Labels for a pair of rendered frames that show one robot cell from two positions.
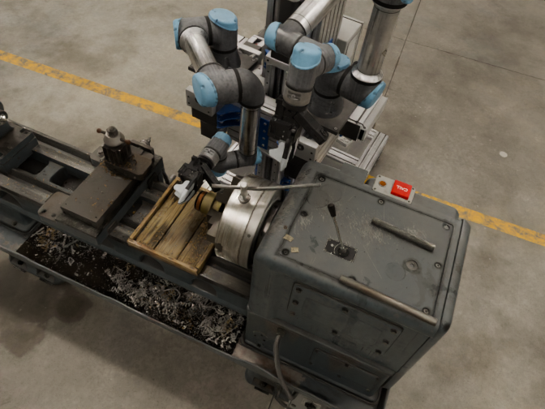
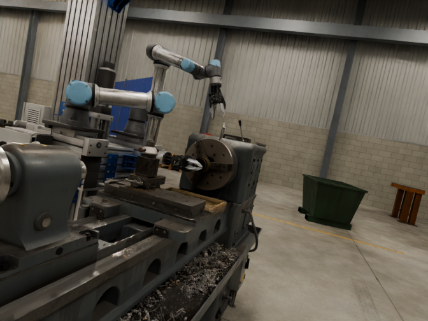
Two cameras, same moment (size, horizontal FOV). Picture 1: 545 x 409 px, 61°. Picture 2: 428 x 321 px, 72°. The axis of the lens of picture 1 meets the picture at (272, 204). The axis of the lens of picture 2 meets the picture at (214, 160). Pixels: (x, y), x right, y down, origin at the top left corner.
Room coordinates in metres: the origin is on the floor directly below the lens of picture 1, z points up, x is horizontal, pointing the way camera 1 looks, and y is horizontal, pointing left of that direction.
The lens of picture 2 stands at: (0.89, 1.89, 1.24)
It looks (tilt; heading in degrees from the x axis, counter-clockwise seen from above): 4 degrees down; 271
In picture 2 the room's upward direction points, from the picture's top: 11 degrees clockwise
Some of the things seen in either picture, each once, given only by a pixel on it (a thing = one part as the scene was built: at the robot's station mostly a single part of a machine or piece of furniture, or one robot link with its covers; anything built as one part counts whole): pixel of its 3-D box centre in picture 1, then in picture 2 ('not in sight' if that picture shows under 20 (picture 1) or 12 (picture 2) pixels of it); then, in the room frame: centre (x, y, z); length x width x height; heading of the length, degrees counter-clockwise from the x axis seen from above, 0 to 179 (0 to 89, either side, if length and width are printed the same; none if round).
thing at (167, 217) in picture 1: (186, 223); (186, 200); (1.01, 0.33, 0.89); 0.36 x 0.30 x 0.04; 163
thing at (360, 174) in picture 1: (352, 176); not in sight; (1.06, -0.26, 1.24); 0.09 x 0.08 x 0.03; 73
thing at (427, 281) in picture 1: (355, 263); (225, 165); (0.83, -0.31, 1.06); 0.59 x 0.48 x 0.39; 73
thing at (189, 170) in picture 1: (195, 172); (175, 160); (1.12, 0.30, 1.08); 0.12 x 0.09 x 0.08; 161
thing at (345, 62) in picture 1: (333, 73); (139, 110); (1.50, -0.16, 1.33); 0.13 x 0.12 x 0.14; 59
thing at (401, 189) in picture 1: (401, 190); not in sight; (1.01, -0.42, 1.26); 0.06 x 0.06 x 0.02; 73
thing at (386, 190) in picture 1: (392, 193); not in sight; (1.02, -0.39, 1.23); 0.13 x 0.08 x 0.05; 73
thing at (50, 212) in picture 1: (103, 186); (148, 210); (1.13, 0.70, 0.90); 0.47 x 0.30 x 0.06; 163
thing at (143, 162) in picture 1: (126, 164); (146, 181); (1.18, 0.60, 0.99); 0.20 x 0.10 x 0.05; 73
